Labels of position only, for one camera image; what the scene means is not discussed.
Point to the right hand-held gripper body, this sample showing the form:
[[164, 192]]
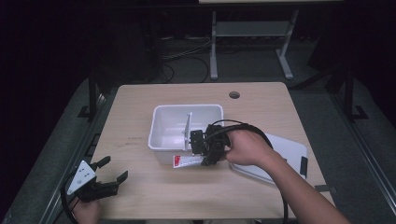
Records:
[[214, 140]]

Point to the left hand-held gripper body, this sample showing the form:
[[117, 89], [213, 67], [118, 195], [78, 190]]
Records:
[[87, 185]]

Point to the red and white tube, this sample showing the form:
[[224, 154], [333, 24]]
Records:
[[186, 161]]

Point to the white plastic storage box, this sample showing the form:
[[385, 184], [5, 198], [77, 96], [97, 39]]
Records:
[[168, 124]]

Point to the person's left hand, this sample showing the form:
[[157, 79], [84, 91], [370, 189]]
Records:
[[86, 213]]

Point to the person's right hand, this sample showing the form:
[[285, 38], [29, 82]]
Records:
[[249, 147]]

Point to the black metal stand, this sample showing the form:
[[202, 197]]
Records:
[[92, 96], [349, 96]]

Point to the grey tape strip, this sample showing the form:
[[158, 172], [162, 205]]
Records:
[[325, 188]]

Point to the black bracket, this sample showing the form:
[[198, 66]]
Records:
[[92, 144]]

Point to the aluminium rail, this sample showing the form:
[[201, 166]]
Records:
[[74, 155], [364, 146]]

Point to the grey metal table frame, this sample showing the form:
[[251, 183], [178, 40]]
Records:
[[252, 28]]

